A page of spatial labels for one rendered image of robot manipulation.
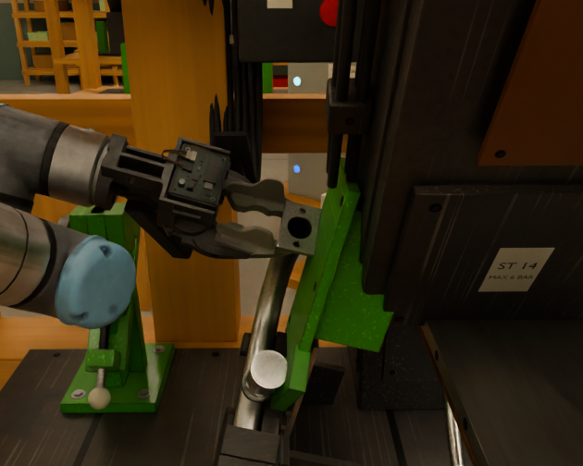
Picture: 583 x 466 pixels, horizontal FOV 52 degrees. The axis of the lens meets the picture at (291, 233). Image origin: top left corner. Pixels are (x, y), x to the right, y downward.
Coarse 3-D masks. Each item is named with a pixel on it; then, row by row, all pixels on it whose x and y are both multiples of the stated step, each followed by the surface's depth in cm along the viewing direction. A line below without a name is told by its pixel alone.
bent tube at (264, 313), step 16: (288, 208) 63; (304, 208) 64; (288, 224) 64; (304, 224) 64; (288, 240) 62; (304, 240) 62; (288, 256) 67; (272, 272) 71; (288, 272) 71; (272, 288) 72; (272, 304) 72; (256, 320) 72; (272, 320) 72; (256, 336) 71; (272, 336) 71; (256, 352) 70; (240, 400) 67; (240, 416) 66; (256, 416) 66
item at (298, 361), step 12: (288, 360) 60; (300, 360) 57; (288, 372) 58; (300, 372) 57; (288, 384) 56; (300, 384) 56; (276, 396) 62; (288, 396) 58; (300, 396) 57; (276, 408) 64
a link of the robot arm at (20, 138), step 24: (0, 120) 55; (24, 120) 56; (48, 120) 57; (0, 144) 55; (24, 144) 55; (48, 144) 55; (0, 168) 55; (24, 168) 55; (48, 168) 55; (24, 192) 57
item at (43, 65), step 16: (16, 0) 928; (64, 0) 959; (16, 16) 930; (32, 16) 930; (64, 16) 928; (96, 16) 927; (32, 32) 946; (64, 32) 949; (96, 32) 944; (32, 48) 994; (48, 64) 968
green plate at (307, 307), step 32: (352, 192) 52; (320, 224) 62; (352, 224) 54; (320, 256) 57; (352, 256) 55; (320, 288) 55; (352, 288) 57; (288, 320) 69; (320, 320) 58; (352, 320) 58; (384, 320) 58; (288, 352) 63
